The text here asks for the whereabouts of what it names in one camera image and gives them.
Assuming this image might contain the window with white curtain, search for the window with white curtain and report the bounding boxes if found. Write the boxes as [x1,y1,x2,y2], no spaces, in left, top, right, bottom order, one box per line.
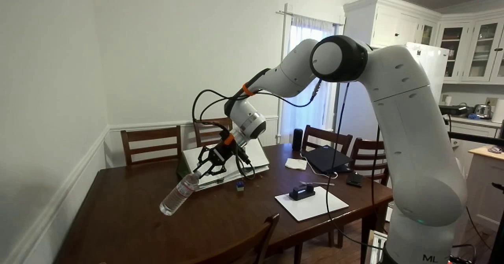
[276,4,345,145]

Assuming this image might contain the white kitchen island cart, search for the white kitchen island cart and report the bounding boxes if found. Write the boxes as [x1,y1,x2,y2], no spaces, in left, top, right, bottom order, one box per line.
[453,145,504,233]

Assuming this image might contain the stack of white binders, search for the stack of white binders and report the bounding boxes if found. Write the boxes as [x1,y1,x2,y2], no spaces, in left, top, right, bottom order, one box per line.
[176,138,271,191]

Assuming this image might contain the white refrigerator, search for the white refrigerator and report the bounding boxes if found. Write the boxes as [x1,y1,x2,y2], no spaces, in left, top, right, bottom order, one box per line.
[338,42,450,143]

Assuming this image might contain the dark wooden chair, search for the dark wooden chair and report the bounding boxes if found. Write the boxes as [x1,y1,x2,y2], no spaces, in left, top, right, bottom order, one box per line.
[193,117,234,148]
[188,213,280,264]
[120,126,183,166]
[301,125,354,155]
[349,138,391,186]

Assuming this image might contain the black cylinder speaker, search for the black cylinder speaker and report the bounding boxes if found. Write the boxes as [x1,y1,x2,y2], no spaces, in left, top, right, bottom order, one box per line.
[292,129,304,152]

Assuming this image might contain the white paper napkin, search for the white paper napkin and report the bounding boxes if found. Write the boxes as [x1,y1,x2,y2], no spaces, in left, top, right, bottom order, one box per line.
[285,158,308,171]

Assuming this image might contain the white kitchen cabinets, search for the white kitchen cabinets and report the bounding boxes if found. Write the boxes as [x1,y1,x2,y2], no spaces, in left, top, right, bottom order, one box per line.
[444,116,504,166]
[343,0,504,85]

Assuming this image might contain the black laptop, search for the black laptop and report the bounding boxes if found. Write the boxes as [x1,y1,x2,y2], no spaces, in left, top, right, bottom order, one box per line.
[302,145,354,174]

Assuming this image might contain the small black wallet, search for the small black wallet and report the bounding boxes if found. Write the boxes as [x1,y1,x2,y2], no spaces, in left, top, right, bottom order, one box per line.
[346,172,365,188]

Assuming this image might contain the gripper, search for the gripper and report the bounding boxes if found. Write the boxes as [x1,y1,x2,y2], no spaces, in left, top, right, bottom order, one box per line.
[195,138,239,177]

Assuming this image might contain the white cable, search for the white cable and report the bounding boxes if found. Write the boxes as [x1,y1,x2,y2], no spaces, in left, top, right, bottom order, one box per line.
[300,152,339,179]

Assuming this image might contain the clear plastic water bottle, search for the clear plastic water bottle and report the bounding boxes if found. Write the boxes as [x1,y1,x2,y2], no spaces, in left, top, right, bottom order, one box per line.
[159,171,202,216]

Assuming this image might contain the white lower kitchen cabinets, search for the white lower kitchen cabinets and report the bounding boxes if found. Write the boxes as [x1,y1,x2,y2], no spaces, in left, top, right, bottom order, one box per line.
[444,116,504,166]

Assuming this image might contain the black stapler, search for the black stapler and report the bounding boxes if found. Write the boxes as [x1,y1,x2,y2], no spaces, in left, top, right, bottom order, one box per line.
[289,184,316,201]

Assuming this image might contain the white upper kitchen cabinets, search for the white upper kitchen cabinets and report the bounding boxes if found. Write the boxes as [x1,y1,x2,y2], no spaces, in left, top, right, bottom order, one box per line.
[343,0,504,85]

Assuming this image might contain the silver toaster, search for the silver toaster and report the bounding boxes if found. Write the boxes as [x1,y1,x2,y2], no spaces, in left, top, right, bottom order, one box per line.
[473,104,492,119]

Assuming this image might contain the white flat board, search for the white flat board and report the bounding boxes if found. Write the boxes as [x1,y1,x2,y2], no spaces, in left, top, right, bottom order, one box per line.
[274,186,350,222]

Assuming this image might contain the black countertop appliance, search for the black countertop appliance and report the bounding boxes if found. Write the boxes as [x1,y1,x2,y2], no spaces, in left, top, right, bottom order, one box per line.
[439,105,473,118]

